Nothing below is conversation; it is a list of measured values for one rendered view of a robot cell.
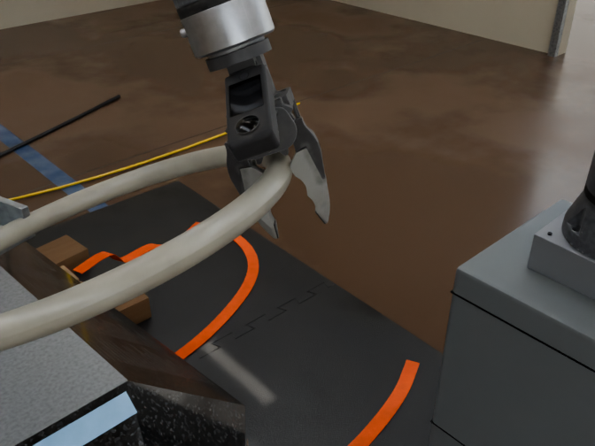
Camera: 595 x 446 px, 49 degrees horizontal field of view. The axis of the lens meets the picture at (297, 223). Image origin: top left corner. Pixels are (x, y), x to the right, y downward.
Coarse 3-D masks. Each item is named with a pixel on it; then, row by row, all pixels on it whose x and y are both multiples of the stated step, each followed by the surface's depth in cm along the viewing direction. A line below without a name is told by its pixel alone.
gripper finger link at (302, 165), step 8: (296, 152) 70; (304, 152) 70; (296, 160) 70; (304, 160) 70; (312, 160) 70; (296, 168) 71; (304, 168) 71; (312, 168) 71; (296, 176) 71; (304, 176) 71; (312, 176) 71; (320, 176) 71; (312, 184) 71; (320, 184) 71; (312, 192) 72; (320, 192) 72; (320, 200) 72; (328, 200) 72; (320, 208) 72; (328, 208) 73; (320, 216) 73; (328, 216) 73
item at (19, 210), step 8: (0, 200) 93; (8, 200) 93; (0, 208) 94; (8, 208) 93; (16, 208) 92; (24, 208) 91; (0, 216) 95; (8, 216) 94; (16, 216) 92; (24, 216) 92; (0, 224) 96; (24, 240) 93; (8, 248) 91
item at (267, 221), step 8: (248, 168) 71; (256, 168) 72; (248, 176) 71; (256, 176) 71; (248, 184) 72; (264, 216) 73; (272, 216) 74; (264, 224) 74; (272, 224) 73; (272, 232) 74
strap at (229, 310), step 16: (240, 240) 282; (96, 256) 237; (112, 256) 245; (128, 256) 254; (256, 256) 272; (80, 272) 229; (256, 272) 262; (240, 288) 253; (240, 304) 245; (224, 320) 237; (208, 336) 230; (176, 352) 223; (416, 368) 216; (400, 384) 210; (400, 400) 204; (384, 416) 199; (368, 432) 194
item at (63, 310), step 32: (192, 160) 92; (224, 160) 89; (288, 160) 72; (96, 192) 95; (128, 192) 97; (256, 192) 63; (32, 224) 92; (224, 224) 58; (160, 256) 55; (192, 256) 56; (96, 288) 53; (128, 288) 53; (0, 320) 53; (32, 320) 52; (64, 320) 52
